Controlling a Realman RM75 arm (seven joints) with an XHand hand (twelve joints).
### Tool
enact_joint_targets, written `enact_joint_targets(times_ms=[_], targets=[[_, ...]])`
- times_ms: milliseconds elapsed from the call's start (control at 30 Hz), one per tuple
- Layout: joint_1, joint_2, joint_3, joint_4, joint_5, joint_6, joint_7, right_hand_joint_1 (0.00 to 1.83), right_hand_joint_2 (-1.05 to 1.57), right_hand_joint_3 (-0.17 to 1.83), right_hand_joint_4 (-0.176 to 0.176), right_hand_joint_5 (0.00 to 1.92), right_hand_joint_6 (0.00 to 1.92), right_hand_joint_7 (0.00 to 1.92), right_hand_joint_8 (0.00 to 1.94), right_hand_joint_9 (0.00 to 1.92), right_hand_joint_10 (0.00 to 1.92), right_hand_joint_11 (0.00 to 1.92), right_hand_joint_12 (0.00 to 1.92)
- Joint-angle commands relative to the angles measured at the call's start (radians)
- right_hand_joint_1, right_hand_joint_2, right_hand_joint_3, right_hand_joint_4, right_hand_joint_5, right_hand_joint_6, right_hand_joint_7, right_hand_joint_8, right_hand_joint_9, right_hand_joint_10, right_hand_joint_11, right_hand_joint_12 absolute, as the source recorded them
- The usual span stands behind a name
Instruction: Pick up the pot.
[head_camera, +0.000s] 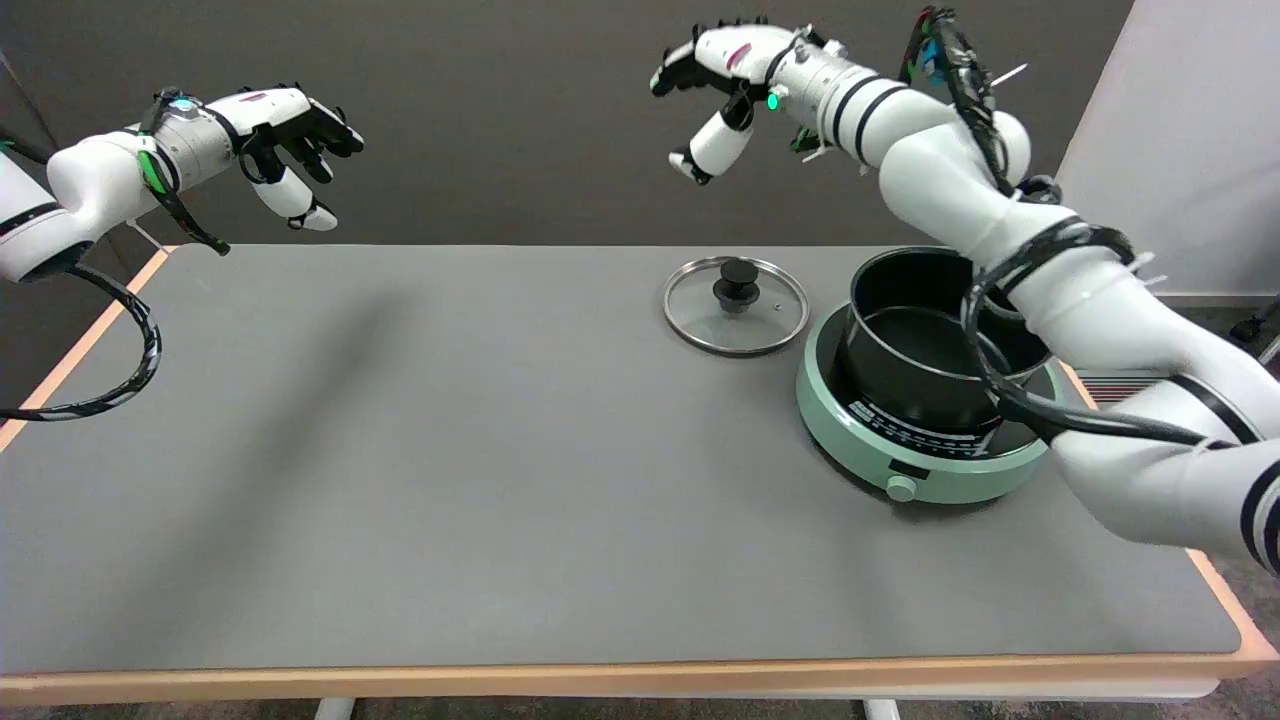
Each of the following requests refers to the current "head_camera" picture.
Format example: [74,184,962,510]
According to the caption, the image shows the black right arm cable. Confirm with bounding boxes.
[900,5,1241,451]

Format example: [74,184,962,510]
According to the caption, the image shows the black looping left arm cable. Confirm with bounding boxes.
[0,262,163,423]

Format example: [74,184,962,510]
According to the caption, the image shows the green induction cooker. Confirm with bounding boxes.
[796,300,1069,505]

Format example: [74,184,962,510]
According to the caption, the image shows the grey table mat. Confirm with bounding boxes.
[0,245,1244,676]

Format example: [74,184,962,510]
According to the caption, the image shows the black green wrist cable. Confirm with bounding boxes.
[138,88,232,256]

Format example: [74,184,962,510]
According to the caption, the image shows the black pot with handle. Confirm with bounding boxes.
[840,247,1056,436]

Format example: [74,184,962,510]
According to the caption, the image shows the white partition panel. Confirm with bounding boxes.
[1055,0,1280,298]

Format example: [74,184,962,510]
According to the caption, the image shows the floor vent grille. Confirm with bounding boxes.
[1080,370,1161,406]

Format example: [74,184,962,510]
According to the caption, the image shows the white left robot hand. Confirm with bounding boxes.
[226,83,366,233]

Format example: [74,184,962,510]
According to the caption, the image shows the chair leg with caster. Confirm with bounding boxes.
[1230,300,1280,346]

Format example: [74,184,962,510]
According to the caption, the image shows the glass lid with black knob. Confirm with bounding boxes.
[661,256,811,358]

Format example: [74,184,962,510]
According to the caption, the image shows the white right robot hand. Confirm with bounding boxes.
[650,18,803,187]

